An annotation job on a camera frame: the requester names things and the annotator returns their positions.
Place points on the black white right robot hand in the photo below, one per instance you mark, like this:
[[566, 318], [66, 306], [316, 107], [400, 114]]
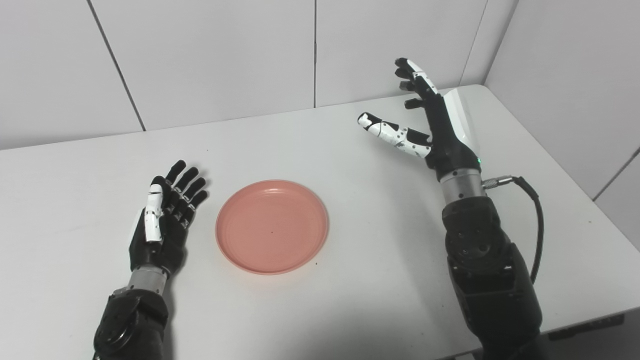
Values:
[[445, 145]]

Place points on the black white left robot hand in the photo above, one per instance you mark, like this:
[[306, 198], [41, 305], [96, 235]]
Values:
[[170, 245]]

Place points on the pink round plate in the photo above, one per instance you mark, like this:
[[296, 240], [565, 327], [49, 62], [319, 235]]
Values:
[[272, 227]]

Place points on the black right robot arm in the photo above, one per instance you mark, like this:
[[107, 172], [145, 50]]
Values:
[[487, 275]]

